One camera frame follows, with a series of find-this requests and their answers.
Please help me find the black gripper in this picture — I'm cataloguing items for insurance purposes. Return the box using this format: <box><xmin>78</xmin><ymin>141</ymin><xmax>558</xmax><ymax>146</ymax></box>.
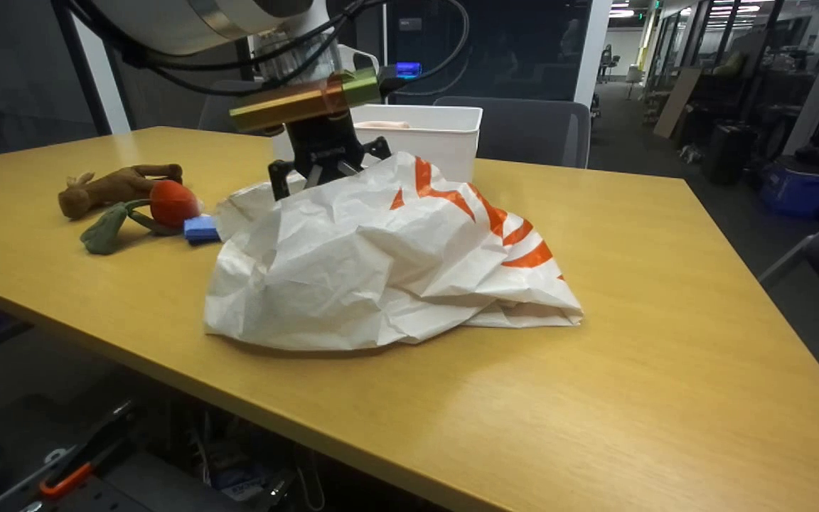
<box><xmin>265</xmin><ymin>111</ymin><xmax>396</xmax><ymax>203</ymax></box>

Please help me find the white orange print carrier bag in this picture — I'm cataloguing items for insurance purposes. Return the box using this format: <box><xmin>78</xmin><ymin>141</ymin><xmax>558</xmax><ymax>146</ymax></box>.
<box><xmin>201</xmin><ymin>150</ymin><xmax>587</xmax><ymax>355</ymax></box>

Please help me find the blue sponge block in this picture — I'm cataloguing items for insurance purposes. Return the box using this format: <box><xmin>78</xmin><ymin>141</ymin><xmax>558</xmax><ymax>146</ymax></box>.
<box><xmin>180</xmin><ymin>213</ymin><xmax>223</xmax><ymax>247</ymax></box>

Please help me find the red plush tomato green leaf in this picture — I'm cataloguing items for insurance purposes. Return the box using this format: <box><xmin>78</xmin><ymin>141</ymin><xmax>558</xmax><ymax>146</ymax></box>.
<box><xmin>81</xmin><ymin>178</ymin><xmax>201</xmax><ymax>256</ymax></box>

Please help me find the white plastic storage bin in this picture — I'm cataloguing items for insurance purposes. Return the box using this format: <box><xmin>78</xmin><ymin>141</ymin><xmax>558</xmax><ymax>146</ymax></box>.
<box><xmin>271</xmin><ymin>99</ymin><xmax>487</xmax><ymax>186</ymax></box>

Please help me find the blue lit display panel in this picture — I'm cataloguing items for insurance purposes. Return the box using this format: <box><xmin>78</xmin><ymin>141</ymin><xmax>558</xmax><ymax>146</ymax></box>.
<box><xmin>389</xmin><ymin>59</ymin><xmax>426</xmax><ymax>85</ymax></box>

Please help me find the brown plush animal toy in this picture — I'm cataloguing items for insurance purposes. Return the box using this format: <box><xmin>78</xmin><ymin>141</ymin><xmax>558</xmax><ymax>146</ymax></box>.
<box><xmin>55</xmin><ymin>163</ymin><xmax>189</xmax><ymax>223</ymax></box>

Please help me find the leaning cardboard panel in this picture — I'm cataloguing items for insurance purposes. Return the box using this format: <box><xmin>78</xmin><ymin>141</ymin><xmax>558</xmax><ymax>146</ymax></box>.
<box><xmin>651</xmin><ymin>67</ymin><xmax>706</xmax><ymax>143</ymax></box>

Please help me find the blue plastic tub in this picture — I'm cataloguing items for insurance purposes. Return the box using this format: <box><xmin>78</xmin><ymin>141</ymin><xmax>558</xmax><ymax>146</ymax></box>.
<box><xmin>759</xmin><ymin>153</ymin><xmax>819</xmax><ymax>223</ymax></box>

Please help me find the orange handled tool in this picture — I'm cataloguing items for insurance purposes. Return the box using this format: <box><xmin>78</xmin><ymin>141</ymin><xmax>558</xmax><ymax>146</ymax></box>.
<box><xmin>37</xmin><ymin>462</ymin><xmax>95</xmax><ymax>503</ymax></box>

